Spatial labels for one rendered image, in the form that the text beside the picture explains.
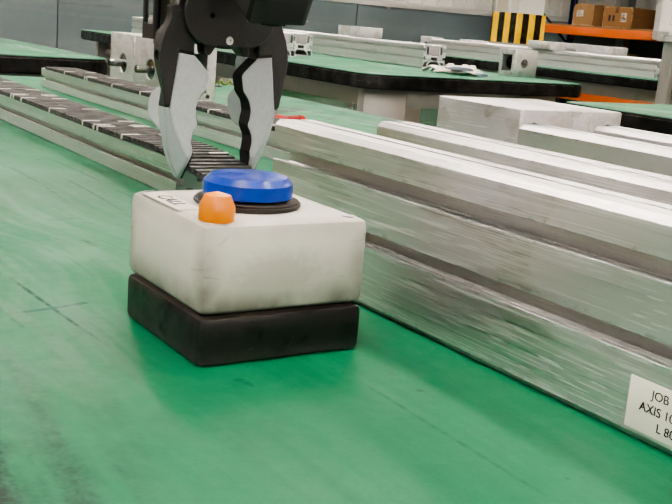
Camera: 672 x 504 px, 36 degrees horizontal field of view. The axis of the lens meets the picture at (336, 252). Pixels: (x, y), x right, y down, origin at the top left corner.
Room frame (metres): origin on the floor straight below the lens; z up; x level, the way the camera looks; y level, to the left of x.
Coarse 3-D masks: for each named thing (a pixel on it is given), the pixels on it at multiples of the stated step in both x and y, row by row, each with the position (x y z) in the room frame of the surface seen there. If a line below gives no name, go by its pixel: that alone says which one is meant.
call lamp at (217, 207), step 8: (208, 192) 0.42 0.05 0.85; (216, 192) 0.41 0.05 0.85; (208, 200) 0.41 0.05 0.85; (216, 200) 0.41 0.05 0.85; (224, 200) 0.41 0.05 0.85; (232, 200) 0.41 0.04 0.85; (200, 208) 0.41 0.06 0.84; (208, 208) 0.41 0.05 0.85; (216, 208) 0.41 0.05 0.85; (224, 208) 0.41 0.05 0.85; (232, 208) 0.41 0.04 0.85; (200, 216) 0.41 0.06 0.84; (208, 216) 0.41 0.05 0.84; (216, 216) 0.41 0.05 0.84; (224, 216) 0.41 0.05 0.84; (232, 216) 0.41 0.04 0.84
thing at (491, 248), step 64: (320, 128) 0.57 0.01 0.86; (384, 128) 0.63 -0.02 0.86; (320, 192) 0.55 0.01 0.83; (384, 192) 0.51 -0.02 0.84; (448, 192) 0.46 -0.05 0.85; (512, 192) 0.43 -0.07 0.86; (576, 192) 0.40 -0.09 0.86; (640, 192) 0.46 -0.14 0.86; (384, 256) 0.50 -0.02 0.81; (448, 256) 0.46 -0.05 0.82; (512, 256) 0.43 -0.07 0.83; (576, 256) 0.40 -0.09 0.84; (640, 256) 0.38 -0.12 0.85; (448, 320) 0.46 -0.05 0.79; (512, 320) 0.42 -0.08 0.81; (576, 320) 0.41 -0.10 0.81; (640, 320) 0.37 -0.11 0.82; (576, 384) 0.39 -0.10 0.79; (640, 384) 0.36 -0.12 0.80
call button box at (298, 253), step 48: (144, 192) 0.46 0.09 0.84; (192, 192) 0.47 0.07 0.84; (144, 240) 0.45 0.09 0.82; (192, 240) 0.41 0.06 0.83; (240, 240) 0.41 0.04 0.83; (288, 240) 0.42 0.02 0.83; (336, 240) 0.43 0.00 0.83; (144, 288) 0.45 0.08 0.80; (192, 288) 0.41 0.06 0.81; (240, 288) 0.41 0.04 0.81; (288, 288) 0.42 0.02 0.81; (336, 288) 0.44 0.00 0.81; (192, 336) 0.40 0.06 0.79; (240, 336) 0.41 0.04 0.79; (288, 336) 0.42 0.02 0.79; (336, 336) 0.44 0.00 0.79
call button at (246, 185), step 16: (208, 176) 0.45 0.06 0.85; (224, 176) 0.44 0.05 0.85; (240, 176) 0.45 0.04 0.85; (256, 176) 0.45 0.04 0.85; (272, 176) 0.45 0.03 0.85; (224, 192) 0.44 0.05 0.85; (240, 192) 0.44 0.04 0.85; (256, 192) 0.44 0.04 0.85; (272, 192) 0.44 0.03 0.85; (288, 192) 0.45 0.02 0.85
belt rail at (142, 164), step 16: (0, 96) 1.20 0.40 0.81; (0, 112) 1.19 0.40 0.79; (16, 112) 1.16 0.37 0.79; (32, 112) 1.09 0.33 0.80; (48, 112) 1.05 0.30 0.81; (32, 128) 1.09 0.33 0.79; (48, 128) 1.05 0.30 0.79; (64, 128) 1.00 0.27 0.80; (80, 128) 0.97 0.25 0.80; (64, 144) 1.00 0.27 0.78; (80, 144) 0.96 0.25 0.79; (96, 144) 0.95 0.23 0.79; (112, 144) 0.90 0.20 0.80; (128, 144) 0.87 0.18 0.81; (96, 160) 0.93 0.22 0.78; (112, 160) 0.89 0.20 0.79; (128, 160) 0.88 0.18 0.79; (144, 160) 0.84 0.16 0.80; (160, 160) 0.81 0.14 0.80; (128, 176) 0.86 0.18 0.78; (144, 176) 0.83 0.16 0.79; (160, 176) 0.81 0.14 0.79; (192, 176) 0.79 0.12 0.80
